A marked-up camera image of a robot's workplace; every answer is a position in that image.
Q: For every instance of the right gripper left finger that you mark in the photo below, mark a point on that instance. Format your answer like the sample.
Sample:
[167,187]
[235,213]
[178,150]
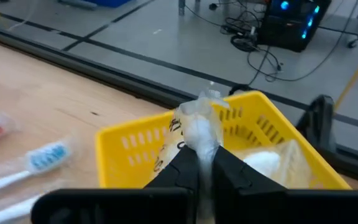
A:
[182,174]

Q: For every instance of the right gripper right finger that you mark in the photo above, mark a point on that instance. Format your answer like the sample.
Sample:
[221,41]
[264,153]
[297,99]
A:
[238,177]

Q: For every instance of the blue toothbrush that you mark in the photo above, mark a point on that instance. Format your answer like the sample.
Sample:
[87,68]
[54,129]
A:
[47,155]

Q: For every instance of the white toothbrush with green grip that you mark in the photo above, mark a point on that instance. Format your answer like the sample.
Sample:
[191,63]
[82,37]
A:
[11,211]

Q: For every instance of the yellow slotted plastic basket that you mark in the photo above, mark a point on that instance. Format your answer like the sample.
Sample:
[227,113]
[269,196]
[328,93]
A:
[113,177]

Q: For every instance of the black clamp stand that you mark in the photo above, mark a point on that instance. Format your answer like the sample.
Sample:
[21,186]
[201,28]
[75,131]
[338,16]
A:
[317,124]

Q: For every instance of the black computer with blue lights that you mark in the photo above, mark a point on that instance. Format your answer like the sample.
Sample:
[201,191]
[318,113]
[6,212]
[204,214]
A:
[291,34]

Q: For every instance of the grey metal leg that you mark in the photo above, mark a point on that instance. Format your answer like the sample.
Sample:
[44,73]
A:
[182,7]

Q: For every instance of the blue bin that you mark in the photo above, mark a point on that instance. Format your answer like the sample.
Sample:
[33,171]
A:
[110,2]

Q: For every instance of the black aluminium table frame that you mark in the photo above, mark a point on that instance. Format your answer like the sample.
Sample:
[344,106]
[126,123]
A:
[104,77]

